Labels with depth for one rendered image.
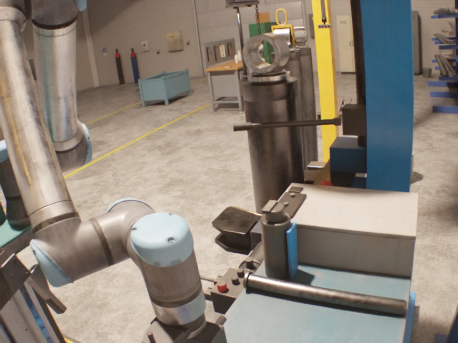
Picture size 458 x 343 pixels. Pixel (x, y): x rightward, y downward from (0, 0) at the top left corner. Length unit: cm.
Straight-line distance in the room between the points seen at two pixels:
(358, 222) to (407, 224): 13
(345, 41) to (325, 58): 763
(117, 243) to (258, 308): 41
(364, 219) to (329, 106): 311
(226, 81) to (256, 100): 615
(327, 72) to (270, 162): 264
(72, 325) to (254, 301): 195
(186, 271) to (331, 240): 50
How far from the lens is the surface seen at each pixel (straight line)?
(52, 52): 96
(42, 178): 64
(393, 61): 121
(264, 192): 147
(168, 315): 60
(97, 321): 267
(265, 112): 135
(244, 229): 133
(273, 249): 92
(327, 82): 397
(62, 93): 105
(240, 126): 121
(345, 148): 150
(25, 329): 168
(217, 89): 764
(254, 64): 140
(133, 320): 258
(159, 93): 937
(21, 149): 67
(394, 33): 120
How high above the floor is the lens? 168
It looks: 21 degrees down
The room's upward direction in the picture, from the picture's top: 7 degrees counter-clockwise
